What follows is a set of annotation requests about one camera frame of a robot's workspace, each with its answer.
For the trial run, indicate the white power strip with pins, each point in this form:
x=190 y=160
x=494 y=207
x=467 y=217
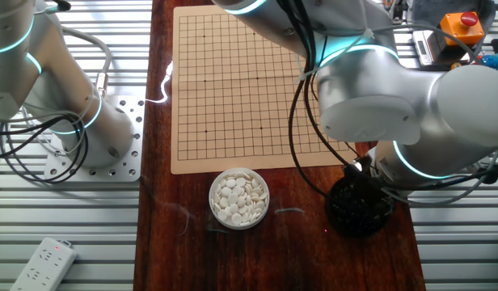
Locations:
x=43 y=264

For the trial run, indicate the heap of black Go stones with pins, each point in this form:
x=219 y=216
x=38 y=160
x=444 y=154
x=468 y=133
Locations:
x=354 y=212

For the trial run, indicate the silver perforated mounting plate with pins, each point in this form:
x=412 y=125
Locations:
x=129 y=161

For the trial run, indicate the white round stone bowl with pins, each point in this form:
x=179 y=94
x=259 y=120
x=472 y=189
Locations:
x=212 y=210

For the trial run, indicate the heap of white Go stones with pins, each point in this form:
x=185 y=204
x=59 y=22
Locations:
x=237 y=198

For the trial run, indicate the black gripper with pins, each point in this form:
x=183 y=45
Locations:
x=360 y=167

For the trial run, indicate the orange emergency stop box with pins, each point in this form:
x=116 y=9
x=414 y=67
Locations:
x=461 y=30

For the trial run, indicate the silver digital scale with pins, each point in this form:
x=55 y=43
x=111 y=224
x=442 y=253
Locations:
x=423 y=47

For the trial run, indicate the small yellow ball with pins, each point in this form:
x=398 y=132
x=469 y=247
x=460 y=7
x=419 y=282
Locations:
x=455 y=65

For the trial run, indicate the beige Go board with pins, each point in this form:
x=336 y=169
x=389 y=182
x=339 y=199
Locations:
x=233 y=101

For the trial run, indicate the blue plastic toy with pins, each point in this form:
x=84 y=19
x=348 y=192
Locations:
x=495 y=61

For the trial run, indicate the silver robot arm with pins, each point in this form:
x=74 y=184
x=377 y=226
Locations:
x=374 y=89

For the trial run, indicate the black round stone bowl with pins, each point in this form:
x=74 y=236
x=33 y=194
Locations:
x=332 y=222

